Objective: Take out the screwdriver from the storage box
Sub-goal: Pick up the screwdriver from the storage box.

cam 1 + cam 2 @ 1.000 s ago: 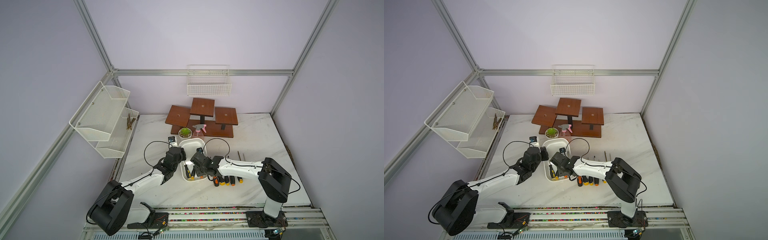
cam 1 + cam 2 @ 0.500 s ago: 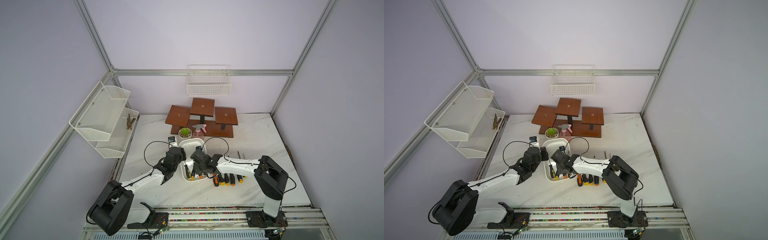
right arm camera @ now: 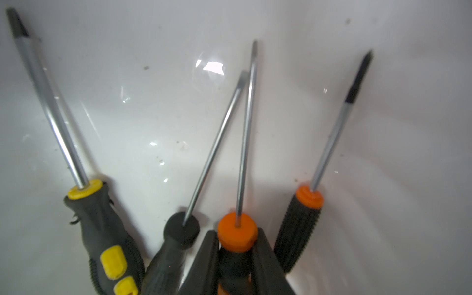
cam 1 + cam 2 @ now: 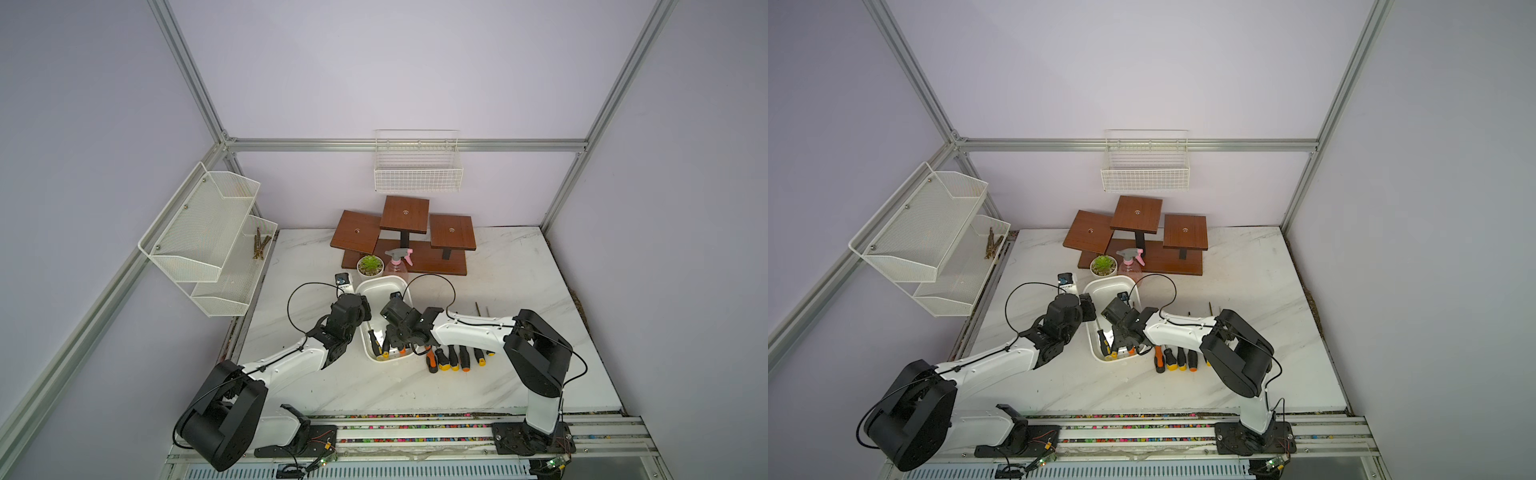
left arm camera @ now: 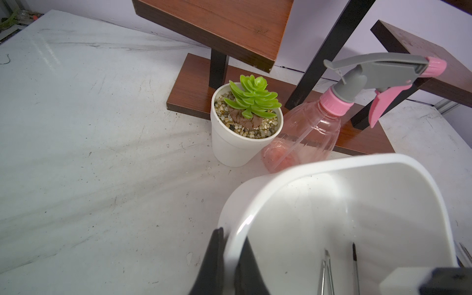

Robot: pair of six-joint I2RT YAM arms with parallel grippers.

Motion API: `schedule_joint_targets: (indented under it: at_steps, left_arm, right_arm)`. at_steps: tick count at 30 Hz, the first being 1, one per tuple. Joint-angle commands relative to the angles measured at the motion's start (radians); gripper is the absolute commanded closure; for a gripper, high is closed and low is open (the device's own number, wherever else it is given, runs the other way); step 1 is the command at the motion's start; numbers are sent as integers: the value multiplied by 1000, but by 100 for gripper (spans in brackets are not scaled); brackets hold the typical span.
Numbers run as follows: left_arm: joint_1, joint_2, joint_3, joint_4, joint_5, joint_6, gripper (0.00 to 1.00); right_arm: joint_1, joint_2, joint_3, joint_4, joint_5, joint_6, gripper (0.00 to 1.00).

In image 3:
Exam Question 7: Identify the black yellow screwdriver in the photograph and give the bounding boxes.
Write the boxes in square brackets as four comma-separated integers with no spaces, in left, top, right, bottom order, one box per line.
[6,7,145,295]

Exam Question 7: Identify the black handled flat screwdriver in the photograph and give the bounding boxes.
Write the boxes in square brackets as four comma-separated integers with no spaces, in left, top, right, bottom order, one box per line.
[141,71,249,295]

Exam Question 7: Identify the slim orange black screwdriver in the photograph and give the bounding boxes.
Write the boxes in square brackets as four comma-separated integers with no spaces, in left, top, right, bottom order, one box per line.
[274,50,374,274]

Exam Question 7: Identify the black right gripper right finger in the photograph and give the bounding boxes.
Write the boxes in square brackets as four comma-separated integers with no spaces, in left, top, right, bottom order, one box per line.
[251,227,295,295]

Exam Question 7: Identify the white storage box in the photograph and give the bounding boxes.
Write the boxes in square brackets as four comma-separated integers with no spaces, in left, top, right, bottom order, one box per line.
[1,1,472,295]

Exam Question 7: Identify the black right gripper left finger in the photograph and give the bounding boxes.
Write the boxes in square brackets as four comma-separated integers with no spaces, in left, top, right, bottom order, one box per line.
[178,230,220,295]

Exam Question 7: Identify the black screwdriver orange collar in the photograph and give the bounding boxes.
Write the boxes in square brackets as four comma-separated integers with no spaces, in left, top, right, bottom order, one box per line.
[218,39,258,295]

